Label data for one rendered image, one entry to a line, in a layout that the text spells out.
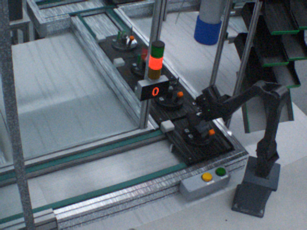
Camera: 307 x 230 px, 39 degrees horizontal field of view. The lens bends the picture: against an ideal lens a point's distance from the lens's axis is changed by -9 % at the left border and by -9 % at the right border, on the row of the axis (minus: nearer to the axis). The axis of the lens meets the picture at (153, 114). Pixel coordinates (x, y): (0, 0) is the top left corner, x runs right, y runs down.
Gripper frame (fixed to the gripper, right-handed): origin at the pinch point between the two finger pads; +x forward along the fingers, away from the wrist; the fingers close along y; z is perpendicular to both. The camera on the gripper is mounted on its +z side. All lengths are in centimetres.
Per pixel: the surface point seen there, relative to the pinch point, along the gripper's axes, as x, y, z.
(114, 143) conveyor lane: 16.9, 33.9, -0.6
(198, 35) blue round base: 64, -53, 48
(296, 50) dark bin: -25, -43, 15
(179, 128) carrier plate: 12.5, 5.0, -2.2
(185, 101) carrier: 22.0, -6.7, 8.8
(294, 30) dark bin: -39, -32, 22
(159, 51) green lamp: -18.3, 19.6, 27.0
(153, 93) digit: -3.1, 19.5, 13.7
